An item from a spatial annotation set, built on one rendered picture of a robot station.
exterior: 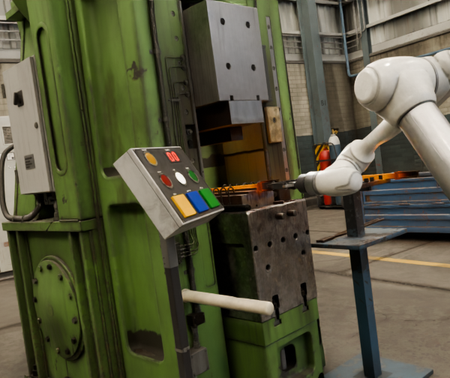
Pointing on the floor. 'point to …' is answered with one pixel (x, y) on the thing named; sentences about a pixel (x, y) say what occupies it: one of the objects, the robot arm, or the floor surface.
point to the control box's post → (169, 258)
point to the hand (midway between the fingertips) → (270, 185)
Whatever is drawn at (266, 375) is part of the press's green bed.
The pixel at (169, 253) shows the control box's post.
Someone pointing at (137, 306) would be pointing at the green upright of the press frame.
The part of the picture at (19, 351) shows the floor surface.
